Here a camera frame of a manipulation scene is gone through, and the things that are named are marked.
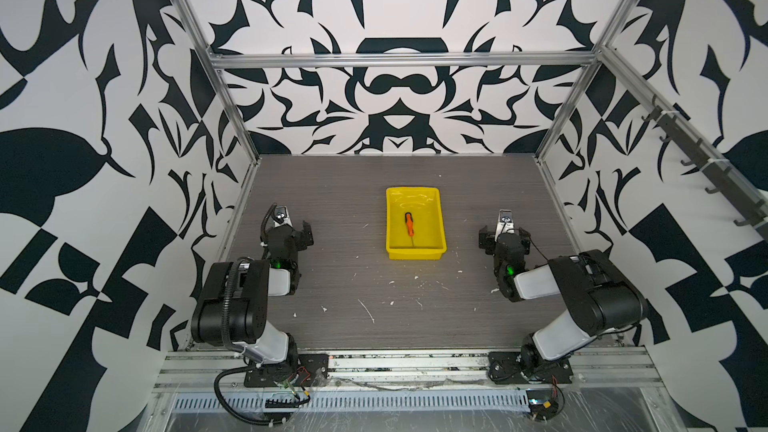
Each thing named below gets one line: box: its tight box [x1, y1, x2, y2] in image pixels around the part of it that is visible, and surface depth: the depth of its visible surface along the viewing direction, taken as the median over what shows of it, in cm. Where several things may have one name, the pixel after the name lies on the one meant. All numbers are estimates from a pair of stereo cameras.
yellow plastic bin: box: [386, 187, 447, 261], surface depth 100 cm
